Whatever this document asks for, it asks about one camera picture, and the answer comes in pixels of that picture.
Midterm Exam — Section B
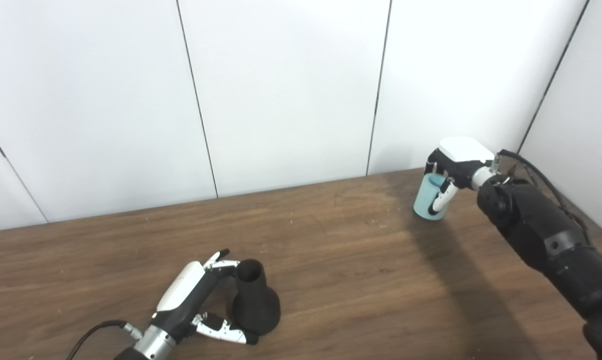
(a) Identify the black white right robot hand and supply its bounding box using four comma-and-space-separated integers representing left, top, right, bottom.
423, 136, 496, 217

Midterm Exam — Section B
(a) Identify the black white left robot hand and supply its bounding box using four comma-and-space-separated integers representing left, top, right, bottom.
151, 248, 259, 346

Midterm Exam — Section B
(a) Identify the black flared nozzle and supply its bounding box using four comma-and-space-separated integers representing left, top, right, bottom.
231, 258, 282, 337

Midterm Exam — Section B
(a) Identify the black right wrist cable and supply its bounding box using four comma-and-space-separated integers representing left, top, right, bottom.
491, 149, 602, 273

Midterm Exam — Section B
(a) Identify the light-blue hose piece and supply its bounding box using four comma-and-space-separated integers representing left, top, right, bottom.
413, 173, 452, 221

